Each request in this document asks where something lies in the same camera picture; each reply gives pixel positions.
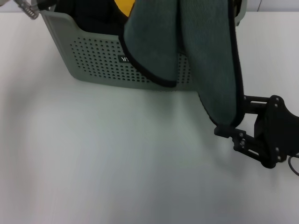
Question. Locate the dark green towel black edge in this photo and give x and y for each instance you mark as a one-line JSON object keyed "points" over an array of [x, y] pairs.
{"points": [[210, 58]]}

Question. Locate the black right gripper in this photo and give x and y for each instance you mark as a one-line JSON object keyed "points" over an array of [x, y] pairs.
{"points": [[278, 133]]}

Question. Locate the grey-green perforated plastic basket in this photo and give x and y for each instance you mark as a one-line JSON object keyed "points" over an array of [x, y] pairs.
{"points": [[93, 58]]}

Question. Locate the black cloth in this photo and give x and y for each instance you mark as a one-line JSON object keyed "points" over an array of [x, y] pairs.
{"points": [[93, 18]]}

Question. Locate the yellow towel with black edge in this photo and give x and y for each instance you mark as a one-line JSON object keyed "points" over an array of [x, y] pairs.
{"points": [[125, 7]]}

